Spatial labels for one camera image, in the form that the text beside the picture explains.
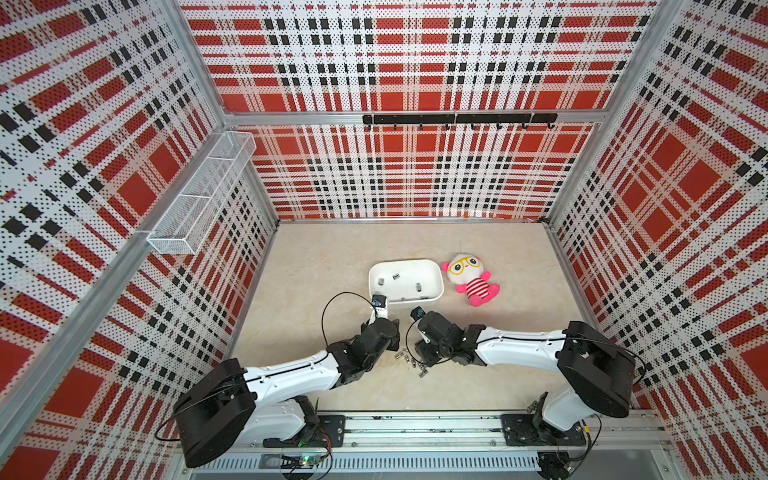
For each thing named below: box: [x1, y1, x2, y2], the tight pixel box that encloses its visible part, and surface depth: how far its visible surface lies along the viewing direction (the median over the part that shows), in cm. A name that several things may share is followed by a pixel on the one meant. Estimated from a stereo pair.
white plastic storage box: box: [368, 258, 445, 305], surface depth 104 cm
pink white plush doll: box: [442, 253, 501, 307], surface depth 98 cm
